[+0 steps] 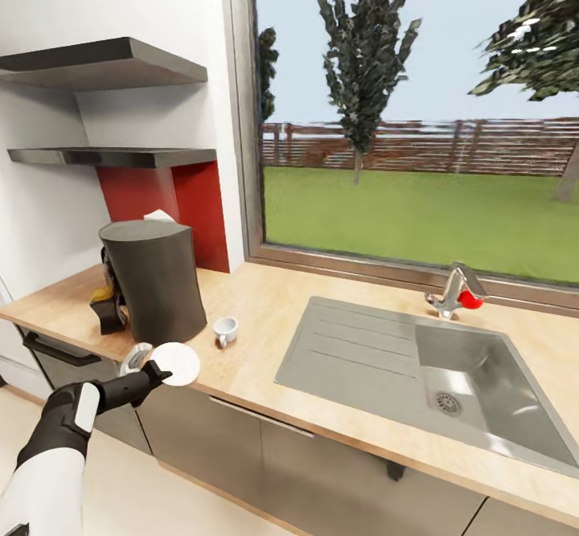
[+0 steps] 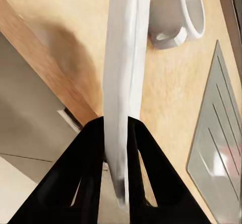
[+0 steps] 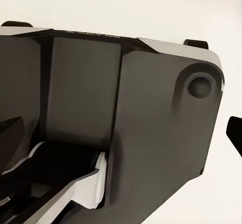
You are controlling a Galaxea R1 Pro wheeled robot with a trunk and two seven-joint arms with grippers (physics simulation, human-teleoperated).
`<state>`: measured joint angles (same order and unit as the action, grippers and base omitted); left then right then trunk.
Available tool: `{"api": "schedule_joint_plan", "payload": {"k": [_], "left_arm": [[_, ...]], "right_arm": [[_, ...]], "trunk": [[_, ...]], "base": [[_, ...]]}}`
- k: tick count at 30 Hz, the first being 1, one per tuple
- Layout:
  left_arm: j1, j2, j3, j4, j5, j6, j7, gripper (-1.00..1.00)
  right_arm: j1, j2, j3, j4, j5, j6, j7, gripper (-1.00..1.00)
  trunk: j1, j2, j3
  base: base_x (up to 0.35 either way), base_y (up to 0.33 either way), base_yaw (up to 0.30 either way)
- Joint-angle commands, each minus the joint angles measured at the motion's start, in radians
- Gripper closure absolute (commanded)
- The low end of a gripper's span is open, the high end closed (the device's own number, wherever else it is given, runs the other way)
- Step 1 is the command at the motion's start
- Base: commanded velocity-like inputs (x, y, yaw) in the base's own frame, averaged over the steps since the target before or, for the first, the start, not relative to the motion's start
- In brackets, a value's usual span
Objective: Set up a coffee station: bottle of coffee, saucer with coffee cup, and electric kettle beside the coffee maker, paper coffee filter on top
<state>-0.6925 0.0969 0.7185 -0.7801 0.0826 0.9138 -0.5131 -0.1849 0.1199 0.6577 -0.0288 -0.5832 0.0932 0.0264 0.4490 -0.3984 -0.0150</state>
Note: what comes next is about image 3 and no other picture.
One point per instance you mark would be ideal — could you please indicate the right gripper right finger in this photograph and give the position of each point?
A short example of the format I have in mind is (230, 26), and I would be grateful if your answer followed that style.
(234, 132)

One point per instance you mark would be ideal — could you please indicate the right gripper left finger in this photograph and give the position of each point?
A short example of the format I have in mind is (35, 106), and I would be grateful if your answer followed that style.
(12, 133)

